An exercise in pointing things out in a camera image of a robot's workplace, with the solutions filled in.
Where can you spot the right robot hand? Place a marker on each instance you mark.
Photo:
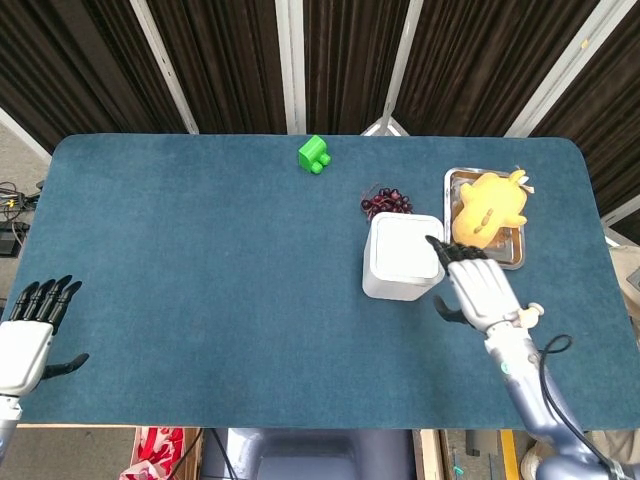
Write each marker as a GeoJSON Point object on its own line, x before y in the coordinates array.
{"type": "Point", "coordinates": [477, 292]}

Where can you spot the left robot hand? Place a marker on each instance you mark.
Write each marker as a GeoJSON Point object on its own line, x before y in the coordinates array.
{"type": "Point", "coordinates": [22, 350]}

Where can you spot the white plastic box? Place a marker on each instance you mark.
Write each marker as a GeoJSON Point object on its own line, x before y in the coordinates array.
{"type": "Point", "coordinates": [402, 260]}

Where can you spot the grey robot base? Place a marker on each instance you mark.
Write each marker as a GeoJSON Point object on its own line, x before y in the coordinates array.
{"type": "Point", "coordinates": [310, 455]}

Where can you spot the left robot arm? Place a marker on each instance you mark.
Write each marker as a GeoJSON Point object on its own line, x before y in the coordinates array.
{"type": "Point", "coordinates": [6, 425]}

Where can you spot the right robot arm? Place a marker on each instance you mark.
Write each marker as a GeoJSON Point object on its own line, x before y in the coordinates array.
{"type": "Point", "coordinates": [535, 395]}

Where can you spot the metal tray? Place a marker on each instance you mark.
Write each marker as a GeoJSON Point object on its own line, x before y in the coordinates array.
{"type": "Point", "coordinates": [507, 247]}

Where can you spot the yellow plush toy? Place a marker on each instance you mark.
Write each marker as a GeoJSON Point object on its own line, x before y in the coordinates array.
{"type": "Point", "coordinates": [487, 212]}

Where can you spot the dark red grape bunch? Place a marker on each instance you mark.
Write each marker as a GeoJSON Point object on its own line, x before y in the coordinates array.
{"type": "Point", "coordinates": [387, 201]}

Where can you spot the red white plastic bag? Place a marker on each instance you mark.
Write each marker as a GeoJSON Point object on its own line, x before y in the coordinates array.
{"type": "Point", "coordinates": [155, 452]}

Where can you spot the blue desk mat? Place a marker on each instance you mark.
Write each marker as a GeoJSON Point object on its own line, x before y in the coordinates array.
{"type": "Point", "coordinates": [200, 280]}

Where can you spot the green toy block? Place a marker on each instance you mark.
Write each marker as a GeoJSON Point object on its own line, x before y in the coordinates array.
{"type": "Point", "coordinates": [313, 155]}

